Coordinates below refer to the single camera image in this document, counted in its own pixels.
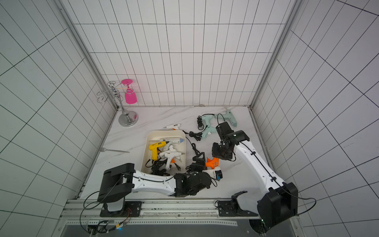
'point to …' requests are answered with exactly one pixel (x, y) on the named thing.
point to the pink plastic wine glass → (131, 97)
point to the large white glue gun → (170, 141)
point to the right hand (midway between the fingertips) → (210, 155)
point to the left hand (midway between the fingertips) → (199, 159)
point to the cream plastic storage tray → (153, 136)
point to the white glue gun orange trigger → (174, 127)
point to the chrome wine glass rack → (128, 118)
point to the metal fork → (103, 149)
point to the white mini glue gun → (170, 154)
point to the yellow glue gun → (154, 147)
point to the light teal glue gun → (208, 129)
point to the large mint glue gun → (228, 115)
